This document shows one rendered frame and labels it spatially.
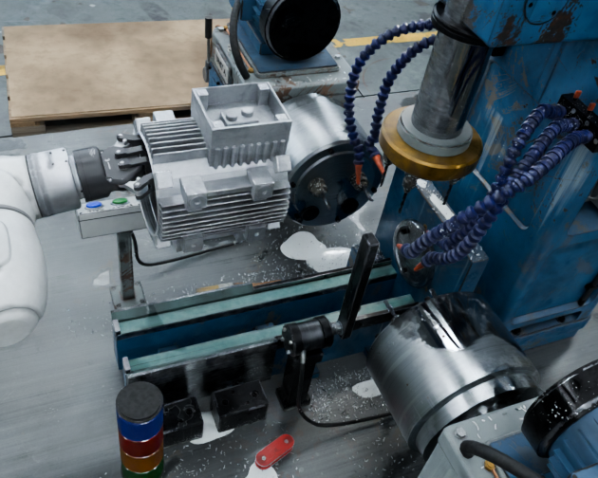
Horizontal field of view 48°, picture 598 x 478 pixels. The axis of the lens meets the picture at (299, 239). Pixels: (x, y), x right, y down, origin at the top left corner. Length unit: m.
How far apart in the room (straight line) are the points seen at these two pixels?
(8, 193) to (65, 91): 2.42
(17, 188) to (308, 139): 0.68
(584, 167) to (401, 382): 0.46
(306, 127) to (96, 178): 0.62
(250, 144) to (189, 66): 2.58
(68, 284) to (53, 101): 1.78
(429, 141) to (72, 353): 0.83
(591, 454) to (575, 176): 0.50
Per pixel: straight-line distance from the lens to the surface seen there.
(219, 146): 0.97
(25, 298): 0.84
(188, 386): 1.36
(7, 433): 1.41
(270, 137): 0.99
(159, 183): 0.95
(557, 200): 1.27
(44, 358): 1.49
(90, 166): 0.98
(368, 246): 1.09
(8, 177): 0.97
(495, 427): 1.06
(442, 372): 1.11
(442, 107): 1.13
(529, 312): 1.53
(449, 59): 1.10
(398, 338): 1.16
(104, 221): 1.35
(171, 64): 3.55
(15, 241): 0.88
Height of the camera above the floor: 2.00
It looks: 45 degrees down
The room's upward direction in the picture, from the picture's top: 11 degrees clockwise
